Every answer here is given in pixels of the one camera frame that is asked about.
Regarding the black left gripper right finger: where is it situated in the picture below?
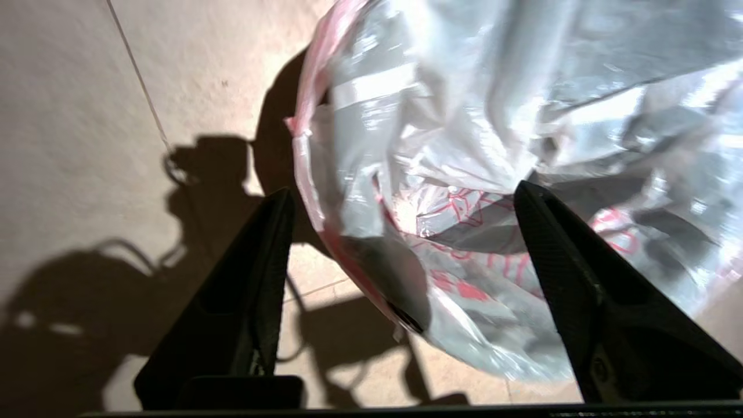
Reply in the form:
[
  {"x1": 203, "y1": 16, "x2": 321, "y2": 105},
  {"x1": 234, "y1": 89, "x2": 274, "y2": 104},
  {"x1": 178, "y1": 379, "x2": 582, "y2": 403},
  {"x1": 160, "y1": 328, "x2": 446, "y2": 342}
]
[{"x1": 514, "y1": 180, "x2": 743, "y2": 404}]

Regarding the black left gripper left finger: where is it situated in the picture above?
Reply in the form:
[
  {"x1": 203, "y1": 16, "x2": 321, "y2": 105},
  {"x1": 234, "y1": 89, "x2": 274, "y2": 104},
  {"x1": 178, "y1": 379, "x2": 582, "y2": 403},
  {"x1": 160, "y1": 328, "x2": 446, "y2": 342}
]
[{"x1": 134, "y1": 187, "x2": 305, "y2": 410}]

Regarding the white plastic bag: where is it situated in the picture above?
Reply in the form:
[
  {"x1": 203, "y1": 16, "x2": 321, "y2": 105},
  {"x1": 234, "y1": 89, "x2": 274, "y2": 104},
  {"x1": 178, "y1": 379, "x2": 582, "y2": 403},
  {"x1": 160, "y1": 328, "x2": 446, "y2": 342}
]
[{"x1": 284, "y1": 0, "x2": 743, "y2": 384}]

